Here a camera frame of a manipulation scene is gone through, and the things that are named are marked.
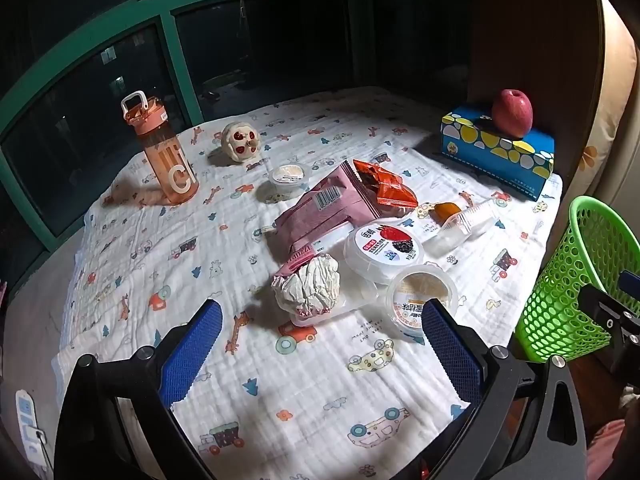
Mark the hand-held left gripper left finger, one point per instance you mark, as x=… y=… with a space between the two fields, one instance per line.
x=192 y=350

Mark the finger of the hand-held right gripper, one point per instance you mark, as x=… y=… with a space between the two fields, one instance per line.
x=631 y=287
x=602 y=307

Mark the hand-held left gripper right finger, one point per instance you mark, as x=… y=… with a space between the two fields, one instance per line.
x=450 y=355

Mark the green plastic mesh basket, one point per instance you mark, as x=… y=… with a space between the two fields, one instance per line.
x=555 y=300

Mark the labelled beige pudding cup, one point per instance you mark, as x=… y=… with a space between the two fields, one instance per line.
x=420 y=295

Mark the white yogurt cup fruit label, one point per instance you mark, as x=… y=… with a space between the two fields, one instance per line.
x=380 y=250

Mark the clear plastic cup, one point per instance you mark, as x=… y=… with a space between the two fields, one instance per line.
x=470 y=222

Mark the white paper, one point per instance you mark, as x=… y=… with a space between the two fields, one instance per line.
x=310 y=282

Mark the small orange peel piece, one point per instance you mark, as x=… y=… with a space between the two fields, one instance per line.
x=445 y=211

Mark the orange snack wrapper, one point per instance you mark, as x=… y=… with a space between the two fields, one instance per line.
x=390 y=190

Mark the pink snack bag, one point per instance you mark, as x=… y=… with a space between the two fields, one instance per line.
x=325 y=205

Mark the small translucent pudding cup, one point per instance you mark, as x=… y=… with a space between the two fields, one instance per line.
x=287 y=177

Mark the pink cloth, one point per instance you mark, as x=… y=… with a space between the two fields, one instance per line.
x=607 y=450

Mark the white printed blanket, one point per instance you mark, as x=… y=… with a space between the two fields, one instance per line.
x=150 y=240

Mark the white power strip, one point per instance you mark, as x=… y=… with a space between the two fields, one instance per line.
x=27 y=410

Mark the beige floral pillow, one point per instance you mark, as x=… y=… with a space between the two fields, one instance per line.
x=612 y=110

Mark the blue spotted tissue box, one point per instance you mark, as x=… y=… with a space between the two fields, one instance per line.
x=490 y=160

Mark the pink water bottle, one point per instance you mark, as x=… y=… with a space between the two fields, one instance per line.
x=170 y=160

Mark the red apple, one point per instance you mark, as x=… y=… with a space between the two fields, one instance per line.
x=512 y=112

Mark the cream toy with red spots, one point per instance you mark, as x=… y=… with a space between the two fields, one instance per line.
x=240 y=140

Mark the dark wooden panel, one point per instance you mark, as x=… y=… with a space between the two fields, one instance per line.
x=540 y=35

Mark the green window frame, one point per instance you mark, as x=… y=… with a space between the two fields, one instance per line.
x=182 y=75

